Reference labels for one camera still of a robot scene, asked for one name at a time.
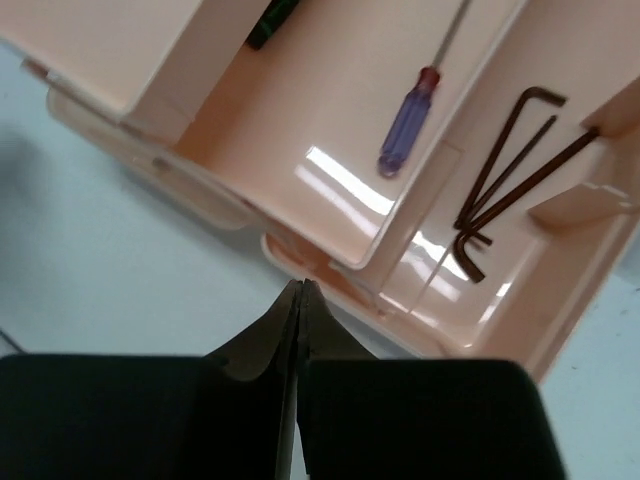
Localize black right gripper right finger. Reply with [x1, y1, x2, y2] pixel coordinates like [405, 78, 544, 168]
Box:
[297, 280, 566, 479]

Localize green stubby screwdriver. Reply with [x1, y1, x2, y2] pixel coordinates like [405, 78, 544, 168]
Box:
[245, 0, 300, 50]

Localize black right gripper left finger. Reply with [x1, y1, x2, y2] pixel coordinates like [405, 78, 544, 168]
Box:
[1, 281, 300, 479]

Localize long brown hex key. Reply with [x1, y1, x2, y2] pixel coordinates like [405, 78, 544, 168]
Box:
[453, 127, 600, 283]

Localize pink plastic toolbox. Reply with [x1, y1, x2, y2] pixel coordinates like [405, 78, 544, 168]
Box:
[1, 1, 639, 379]

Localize blue clear handle screwdriver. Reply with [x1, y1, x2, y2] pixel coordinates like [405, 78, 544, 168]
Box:
[377, 0, 471, 178]

